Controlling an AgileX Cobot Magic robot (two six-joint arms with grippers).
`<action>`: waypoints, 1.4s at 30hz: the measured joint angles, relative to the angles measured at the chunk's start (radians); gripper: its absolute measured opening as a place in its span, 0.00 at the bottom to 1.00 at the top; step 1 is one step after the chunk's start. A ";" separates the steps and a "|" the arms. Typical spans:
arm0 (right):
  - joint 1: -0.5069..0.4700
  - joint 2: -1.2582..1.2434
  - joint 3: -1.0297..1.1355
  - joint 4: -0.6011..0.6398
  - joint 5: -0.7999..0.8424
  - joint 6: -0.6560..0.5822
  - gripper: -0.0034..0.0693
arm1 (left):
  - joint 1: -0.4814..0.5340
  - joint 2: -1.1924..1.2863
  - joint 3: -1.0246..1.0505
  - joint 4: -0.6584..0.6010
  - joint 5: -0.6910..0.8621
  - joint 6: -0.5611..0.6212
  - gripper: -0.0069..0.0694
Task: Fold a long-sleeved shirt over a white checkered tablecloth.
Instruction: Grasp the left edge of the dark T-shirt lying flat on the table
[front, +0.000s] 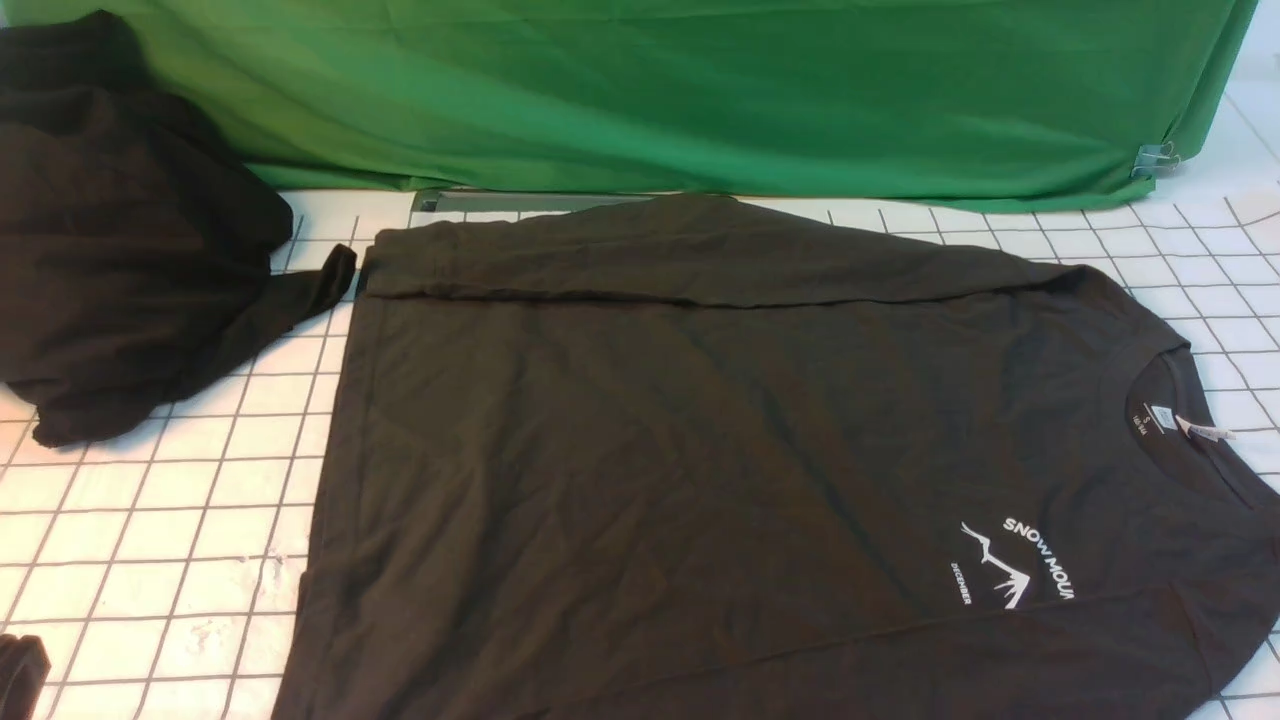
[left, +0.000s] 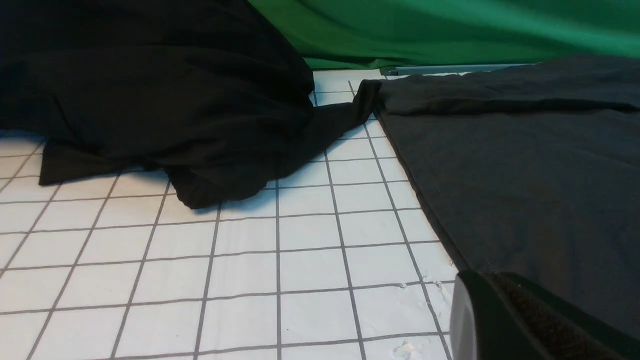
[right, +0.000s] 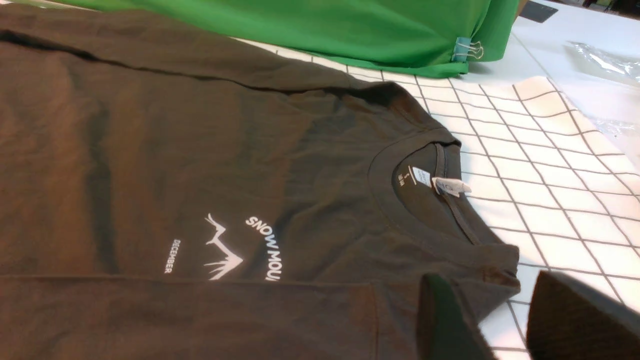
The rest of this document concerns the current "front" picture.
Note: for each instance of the gray long-sleeve top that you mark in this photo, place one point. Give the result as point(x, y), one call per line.
point(690, 458)

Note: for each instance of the gray metal strip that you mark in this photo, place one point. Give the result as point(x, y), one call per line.
point(464, 200)

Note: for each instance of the green backdrop cloth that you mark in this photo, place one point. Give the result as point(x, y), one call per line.
point(1010, 106)

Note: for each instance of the black clothes pile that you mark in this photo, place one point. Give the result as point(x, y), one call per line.
point(135, 246)

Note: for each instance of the metal binder clip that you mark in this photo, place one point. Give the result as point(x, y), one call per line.
point(1156, 160)

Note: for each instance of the black object at corner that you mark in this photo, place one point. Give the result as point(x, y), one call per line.
point(25, 666)

